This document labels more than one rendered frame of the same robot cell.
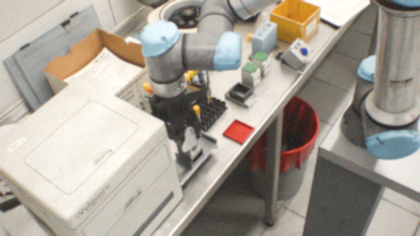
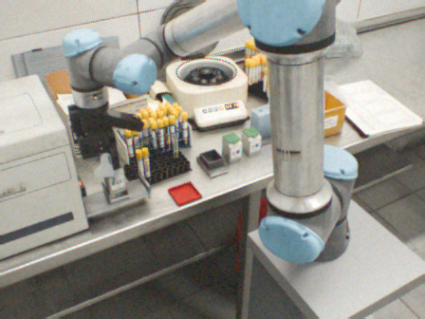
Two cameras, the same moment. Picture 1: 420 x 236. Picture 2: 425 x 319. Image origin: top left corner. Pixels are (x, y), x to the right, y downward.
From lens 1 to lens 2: 0.47 m
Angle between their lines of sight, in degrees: 18
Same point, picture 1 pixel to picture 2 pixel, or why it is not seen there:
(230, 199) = (213, 299)
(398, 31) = (274, 82)
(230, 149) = (164, 206)
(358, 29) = not seen: outside the picture
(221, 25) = (141, 48)
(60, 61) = (64, 76)
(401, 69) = (284, 135)
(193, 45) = (102, 56)
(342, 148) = not seen: hidden behind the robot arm
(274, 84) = (254, 165)
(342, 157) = (264, 253)
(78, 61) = not seen: hidden behind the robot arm
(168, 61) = (79, 66)
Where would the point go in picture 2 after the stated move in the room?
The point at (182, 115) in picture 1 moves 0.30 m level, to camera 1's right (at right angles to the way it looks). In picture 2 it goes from (97, 135) to (228, 164)
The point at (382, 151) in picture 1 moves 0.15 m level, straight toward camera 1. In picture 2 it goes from (271, 241) to (202, 281)
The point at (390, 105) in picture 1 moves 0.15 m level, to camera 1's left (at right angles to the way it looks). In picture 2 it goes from (281, 182) to (197, 163)
